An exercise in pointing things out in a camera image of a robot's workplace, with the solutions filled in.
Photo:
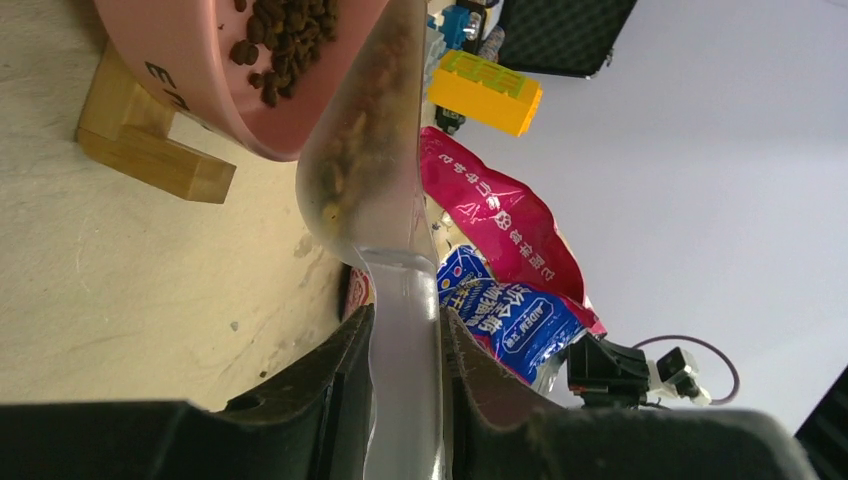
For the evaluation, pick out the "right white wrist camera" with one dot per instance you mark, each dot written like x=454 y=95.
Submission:
x=674 y=375

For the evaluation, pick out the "clear plastic scoop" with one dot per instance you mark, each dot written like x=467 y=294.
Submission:
x=360 y=193

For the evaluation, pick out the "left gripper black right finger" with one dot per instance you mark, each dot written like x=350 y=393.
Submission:
x=501 y=429

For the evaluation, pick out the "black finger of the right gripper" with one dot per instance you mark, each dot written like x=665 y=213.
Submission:
x=607 y=375

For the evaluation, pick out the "black poker chip case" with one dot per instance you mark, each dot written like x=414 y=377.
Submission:
x=571 y=38

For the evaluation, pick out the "colourful pet food bag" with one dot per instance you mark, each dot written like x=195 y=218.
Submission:
x=503 y=265

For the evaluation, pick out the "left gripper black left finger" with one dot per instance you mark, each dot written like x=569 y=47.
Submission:
x=309 y=421

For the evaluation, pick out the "near pink pet bowl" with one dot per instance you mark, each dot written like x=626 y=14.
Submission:
x=170 y=57

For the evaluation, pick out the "yellow toy brick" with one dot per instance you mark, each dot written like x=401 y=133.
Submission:
x=484 y=91

